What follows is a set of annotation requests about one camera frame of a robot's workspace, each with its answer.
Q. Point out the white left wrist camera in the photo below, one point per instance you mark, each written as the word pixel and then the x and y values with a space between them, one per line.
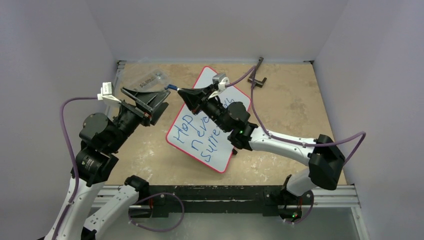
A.
pixel 106 95

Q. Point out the clear plastic screw box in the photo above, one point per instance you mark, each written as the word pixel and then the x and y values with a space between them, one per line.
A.
pixel 144 77

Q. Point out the blue marker cap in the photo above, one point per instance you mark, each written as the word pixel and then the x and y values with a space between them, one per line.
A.
pixel 172 87

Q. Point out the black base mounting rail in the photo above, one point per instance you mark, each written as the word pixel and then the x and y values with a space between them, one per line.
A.
pixel 267 200

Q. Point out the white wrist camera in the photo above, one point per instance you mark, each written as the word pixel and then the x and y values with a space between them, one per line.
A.
pixel 220 82
pixel 106 95

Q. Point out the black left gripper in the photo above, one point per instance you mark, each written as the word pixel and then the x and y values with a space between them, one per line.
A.
pixel 150 100

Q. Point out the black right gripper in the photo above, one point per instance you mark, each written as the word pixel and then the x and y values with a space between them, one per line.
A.
pixel 201 100

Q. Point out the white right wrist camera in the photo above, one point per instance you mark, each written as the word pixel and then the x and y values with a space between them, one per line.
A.
pixel 220 82

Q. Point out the aluminium frame rail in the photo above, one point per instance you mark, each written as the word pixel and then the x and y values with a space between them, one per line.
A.
pixel 345 196

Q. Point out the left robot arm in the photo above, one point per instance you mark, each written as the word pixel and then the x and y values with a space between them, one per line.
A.
pixel 101 138

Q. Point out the red-framed whiteboard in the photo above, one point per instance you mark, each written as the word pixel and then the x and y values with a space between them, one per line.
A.
pixel 198 136

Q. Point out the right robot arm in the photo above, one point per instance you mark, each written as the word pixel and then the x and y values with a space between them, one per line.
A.
pixel 323 159

